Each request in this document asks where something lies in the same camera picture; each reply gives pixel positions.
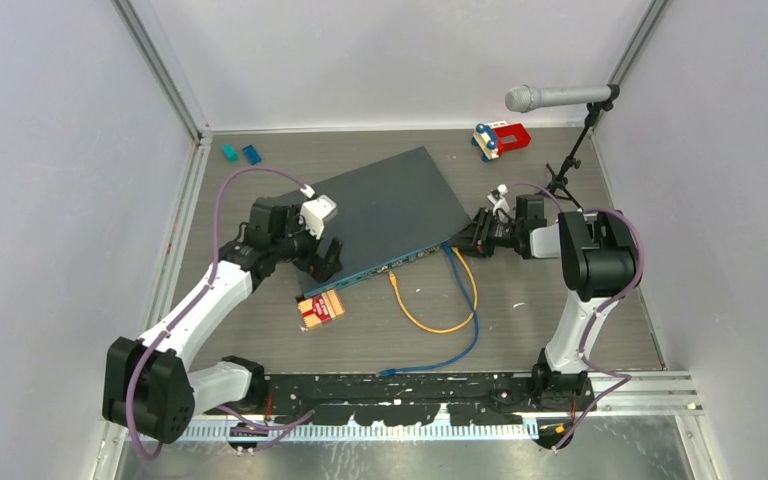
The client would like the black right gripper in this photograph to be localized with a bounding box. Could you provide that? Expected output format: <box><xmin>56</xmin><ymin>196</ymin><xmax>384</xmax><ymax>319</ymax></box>
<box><xmin>447</xmin><ymin>207</ymin><xmax>524</xmax><ymax>257</ymax></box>

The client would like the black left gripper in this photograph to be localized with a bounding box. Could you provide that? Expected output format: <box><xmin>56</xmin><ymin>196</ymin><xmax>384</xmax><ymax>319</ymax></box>
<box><xmin>271</xmin><ymin>206</ymin><xmax>342</xmax><ymax>283</ymax></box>

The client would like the yellow ethernet cable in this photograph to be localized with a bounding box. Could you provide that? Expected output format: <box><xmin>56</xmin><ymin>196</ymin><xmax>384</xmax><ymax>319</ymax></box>
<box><xmin>387</xmin><ymin>247</ymin><xmax>479</xmax><ymax>335</ymax></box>

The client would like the dark network switch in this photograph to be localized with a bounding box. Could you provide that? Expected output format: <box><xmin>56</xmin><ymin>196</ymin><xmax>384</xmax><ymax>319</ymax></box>
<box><xmin>297</xmin><ymin>147</ymin><xmax>470</xmax><ymax>298</ymax></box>

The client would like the blue ethernet cable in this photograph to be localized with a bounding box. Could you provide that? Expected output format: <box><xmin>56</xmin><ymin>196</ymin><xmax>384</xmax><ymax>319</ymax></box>
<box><xmin>375</xmin><ymin>244</ymin><xmax>481</xmax><ymax>379</ymax></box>

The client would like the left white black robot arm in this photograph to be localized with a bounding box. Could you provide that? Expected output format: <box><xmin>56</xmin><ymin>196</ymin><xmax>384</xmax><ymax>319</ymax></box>
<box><xmin>102</xmin><ymin>195</ymin><xmax>343</xmax><ymax>444</ymax></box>

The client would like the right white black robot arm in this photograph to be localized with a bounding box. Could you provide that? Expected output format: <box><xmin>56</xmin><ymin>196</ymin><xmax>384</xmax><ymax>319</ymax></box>
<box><xmin>449</xmin><ymin>192</ymin><xmax>644</xmax><ymax>411</ymax></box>

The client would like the red and gold card box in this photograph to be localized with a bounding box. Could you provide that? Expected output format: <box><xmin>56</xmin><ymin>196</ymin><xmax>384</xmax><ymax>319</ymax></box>
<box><xmin>297</xmin><ymin>289</ymin><xmax>346</xmax><ymax>331</ymax></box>

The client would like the red white blue toy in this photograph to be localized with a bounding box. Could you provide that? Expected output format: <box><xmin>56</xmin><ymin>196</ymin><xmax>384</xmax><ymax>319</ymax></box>
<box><xmin>470</xmin><ymin>121</ymin><xmax>532</xmax><ymax>162</ymax></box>

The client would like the black microphone tripod stand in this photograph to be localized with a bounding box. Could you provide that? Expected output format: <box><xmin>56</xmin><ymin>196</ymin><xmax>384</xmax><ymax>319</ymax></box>
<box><xmin>546</xmin><ymin>96</ymin><xmax>619</xmax><ymax>207</ymax></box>

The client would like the blue plastic block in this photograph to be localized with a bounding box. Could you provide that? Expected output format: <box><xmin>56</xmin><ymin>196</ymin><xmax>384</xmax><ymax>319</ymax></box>
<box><xmin>241</xmin><ymin>145</ymin><xmax>262</xmax><ymax>165</ymax></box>

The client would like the teal plastic block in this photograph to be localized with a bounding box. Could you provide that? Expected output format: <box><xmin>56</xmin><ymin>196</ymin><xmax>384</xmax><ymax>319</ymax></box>
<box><xmin>221</xmin><ymin>144</ymin><xmax>239</xmax><ymax>163</ymax></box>

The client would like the grey microphone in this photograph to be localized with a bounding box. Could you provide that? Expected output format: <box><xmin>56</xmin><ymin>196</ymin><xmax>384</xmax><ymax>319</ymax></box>
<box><xmin>505</xmin><ymin>84</ymin><xmax>620</xmax><ymax>113</ymax></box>

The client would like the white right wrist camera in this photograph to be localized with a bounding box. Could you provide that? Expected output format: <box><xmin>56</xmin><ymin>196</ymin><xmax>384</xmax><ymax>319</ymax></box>
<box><xmin>487</xmin><ymin>184</ymin><xmax>510</xmax><ymax>220</ymax></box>

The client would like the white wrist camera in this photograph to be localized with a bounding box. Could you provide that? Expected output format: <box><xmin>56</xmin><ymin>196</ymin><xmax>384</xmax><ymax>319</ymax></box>
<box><xmin>300</xmin><ymin>195</ymin><xmax>338</xmax><ymax>240</ymax></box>
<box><xmin>487</xmin><ymin>184</ymin><xmax>510</xmax><ymax>220</ymax></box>

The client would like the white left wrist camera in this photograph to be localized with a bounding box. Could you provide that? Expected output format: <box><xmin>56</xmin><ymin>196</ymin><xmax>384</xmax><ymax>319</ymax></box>
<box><xmin>300</xmin><ymin>195</ymin><xmax>338</xmax><ymax>240</ymax></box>

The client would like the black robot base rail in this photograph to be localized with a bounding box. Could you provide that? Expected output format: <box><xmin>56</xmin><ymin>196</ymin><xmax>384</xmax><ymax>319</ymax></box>
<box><xmin>230</xmin><ymin>372</ymin><xmax>595</xmax><ymax>427</ymax></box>

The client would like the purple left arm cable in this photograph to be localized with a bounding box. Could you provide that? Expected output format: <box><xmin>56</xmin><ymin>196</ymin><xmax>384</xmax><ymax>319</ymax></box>
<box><xmin>124</xmin><ymin>165</ymin><xmax>316</xmax><ymax>461</ymax></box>

